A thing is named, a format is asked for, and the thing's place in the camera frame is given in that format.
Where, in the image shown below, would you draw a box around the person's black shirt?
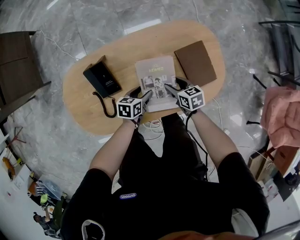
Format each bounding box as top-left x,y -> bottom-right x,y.
60,152 -> 270,240

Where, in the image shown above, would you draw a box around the black coiled phone cord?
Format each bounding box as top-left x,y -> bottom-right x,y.
92,90 -> 118,118

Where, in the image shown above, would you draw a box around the wooden coffee table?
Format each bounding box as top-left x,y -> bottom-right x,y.
62,20 -> 226,136

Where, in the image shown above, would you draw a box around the pink upholstered armchair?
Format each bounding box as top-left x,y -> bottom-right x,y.
246,85 -> 300,150

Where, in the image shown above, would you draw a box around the person's black trousers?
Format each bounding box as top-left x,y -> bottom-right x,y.
117,114 -> 209,186

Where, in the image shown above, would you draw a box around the brown leather book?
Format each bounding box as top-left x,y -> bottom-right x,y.
173,40 -> 218,88

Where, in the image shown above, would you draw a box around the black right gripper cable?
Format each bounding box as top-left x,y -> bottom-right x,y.
185,111 -> 209,182

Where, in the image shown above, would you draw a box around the dark wooden sink cabinet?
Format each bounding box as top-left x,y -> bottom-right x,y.
0,30 -> 52,125

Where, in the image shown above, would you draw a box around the grey photo-cover book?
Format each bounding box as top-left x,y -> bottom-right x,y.
135,55 -> 182,113

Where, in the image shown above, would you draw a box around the wooden tripod stand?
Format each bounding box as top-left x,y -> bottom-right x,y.
4,126 -> 26,150

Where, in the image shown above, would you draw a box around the white floor cable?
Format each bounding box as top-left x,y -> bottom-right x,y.
39,29 -> 80,60
212,98 -> 225,132

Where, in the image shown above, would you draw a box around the white coiled cable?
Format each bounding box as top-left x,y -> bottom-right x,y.
142,118 -> 165,141

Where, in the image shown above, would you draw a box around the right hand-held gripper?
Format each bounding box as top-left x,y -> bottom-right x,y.
164,76 -> 206,113

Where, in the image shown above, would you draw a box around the striped black white bag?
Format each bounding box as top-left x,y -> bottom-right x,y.
28,179 -> 63,200

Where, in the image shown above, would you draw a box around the brown wooden sink cabinet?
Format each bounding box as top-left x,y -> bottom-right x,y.
247,142 -> 300,188

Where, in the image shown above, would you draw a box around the person's right forearm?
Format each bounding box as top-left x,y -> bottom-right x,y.
191,110 -> 240,169

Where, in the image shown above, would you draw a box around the person's left forearm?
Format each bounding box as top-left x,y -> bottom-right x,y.
89,119 -> 139,182

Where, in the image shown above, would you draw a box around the black telephone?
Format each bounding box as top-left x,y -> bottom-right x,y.
82,55 -> 122,99

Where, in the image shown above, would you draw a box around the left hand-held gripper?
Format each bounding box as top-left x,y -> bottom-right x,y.
116,86 -> 154,120

